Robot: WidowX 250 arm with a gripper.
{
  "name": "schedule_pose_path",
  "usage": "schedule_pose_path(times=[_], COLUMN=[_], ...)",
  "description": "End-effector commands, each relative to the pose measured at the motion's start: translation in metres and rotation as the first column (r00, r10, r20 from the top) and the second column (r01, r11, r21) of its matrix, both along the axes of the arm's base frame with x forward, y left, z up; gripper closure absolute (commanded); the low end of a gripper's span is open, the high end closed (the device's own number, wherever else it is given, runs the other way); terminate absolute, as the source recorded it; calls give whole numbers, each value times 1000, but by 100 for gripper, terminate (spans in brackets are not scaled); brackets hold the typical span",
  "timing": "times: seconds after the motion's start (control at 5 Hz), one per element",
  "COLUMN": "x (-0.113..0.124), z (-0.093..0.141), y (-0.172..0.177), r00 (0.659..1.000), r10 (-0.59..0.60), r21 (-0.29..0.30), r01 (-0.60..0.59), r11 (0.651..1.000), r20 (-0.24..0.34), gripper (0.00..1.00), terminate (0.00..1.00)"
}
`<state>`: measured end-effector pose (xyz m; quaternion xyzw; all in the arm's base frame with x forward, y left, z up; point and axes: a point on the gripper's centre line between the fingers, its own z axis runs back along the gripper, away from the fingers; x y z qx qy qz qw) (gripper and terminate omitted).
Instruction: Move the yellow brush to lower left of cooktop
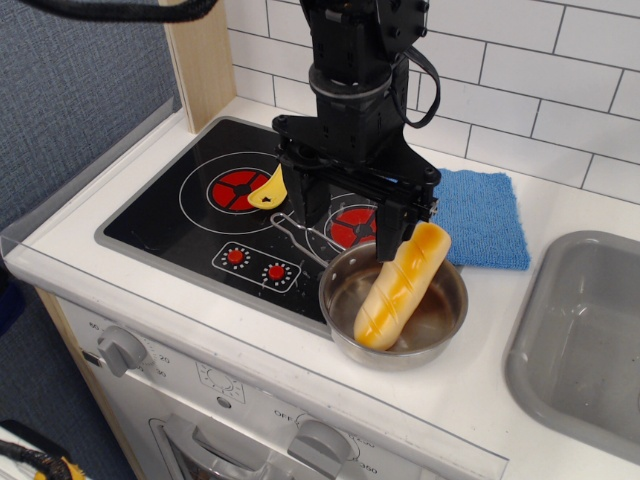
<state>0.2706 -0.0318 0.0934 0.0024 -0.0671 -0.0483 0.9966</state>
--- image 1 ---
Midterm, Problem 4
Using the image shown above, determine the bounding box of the white toy oven front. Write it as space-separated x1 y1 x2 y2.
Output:
58 300 507 479

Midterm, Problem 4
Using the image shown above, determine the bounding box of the wooden post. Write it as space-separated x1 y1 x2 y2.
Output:
164 1 236 134

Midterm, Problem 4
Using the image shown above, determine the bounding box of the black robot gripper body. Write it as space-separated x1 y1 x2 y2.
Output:
273 84 441 220

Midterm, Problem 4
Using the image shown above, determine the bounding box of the right grey oven knob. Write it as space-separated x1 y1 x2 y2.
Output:
287 420 352 478

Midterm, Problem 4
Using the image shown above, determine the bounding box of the black toy cooktop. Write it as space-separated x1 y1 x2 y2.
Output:
95 118 376 337

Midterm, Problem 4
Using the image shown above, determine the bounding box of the grey oven knob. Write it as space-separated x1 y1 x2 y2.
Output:
287 420 352 478
97 326 147 378

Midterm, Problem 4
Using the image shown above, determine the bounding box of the toy bread loaf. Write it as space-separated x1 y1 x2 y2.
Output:
353 223 452 351

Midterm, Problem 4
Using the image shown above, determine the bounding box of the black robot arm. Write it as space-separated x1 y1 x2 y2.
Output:
272 1 441 261

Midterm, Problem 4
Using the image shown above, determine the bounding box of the black yellow object corner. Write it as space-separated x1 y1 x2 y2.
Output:
1 440 86 480

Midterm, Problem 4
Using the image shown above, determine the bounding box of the steel pot with handle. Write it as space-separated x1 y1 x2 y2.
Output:
270 212 470 372

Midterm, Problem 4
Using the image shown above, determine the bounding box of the left grey oven knob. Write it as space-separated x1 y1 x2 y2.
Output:
97 326 147 378

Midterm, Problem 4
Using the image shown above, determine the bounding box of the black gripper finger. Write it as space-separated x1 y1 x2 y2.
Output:
376 199 420 262
285 167 331 225

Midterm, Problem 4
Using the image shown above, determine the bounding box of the yellow brush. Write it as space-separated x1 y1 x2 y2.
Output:
247 165 287 210

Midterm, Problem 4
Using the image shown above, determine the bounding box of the black sleeved cable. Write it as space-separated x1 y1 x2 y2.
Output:
19 0 221 24

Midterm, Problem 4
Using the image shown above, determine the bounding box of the grey sink basin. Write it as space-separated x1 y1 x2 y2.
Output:
505 231 639 463

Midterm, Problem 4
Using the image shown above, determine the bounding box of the blue cloth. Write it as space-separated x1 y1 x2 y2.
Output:
432 169 530 271

